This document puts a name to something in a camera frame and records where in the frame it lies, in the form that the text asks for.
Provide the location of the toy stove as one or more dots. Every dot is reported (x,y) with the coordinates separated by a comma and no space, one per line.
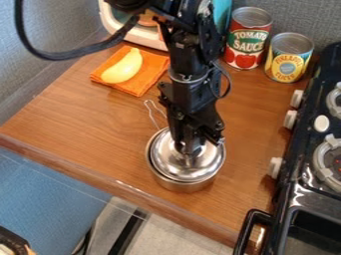
(311,199)

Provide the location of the silver lid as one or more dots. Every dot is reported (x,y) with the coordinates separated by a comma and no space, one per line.
(208,162)

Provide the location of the silver pot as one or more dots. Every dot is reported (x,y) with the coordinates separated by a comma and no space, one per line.
(182,186)

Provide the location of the yellow pineapple can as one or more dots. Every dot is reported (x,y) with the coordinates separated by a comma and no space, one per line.
(288,59)

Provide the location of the orange cloth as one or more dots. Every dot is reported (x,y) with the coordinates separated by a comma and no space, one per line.
(146,76)

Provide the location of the white toy microwave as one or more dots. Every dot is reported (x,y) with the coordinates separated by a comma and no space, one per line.
(142,31)

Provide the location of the red tomato sauce can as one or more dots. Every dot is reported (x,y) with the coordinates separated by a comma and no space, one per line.
(246,40)

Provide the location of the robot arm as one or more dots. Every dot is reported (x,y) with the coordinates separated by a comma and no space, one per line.
(186,50)

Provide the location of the yellow toy banana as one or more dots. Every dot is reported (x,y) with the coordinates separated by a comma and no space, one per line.
(122,69)

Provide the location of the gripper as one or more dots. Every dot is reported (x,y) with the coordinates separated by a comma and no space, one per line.
(191,103)

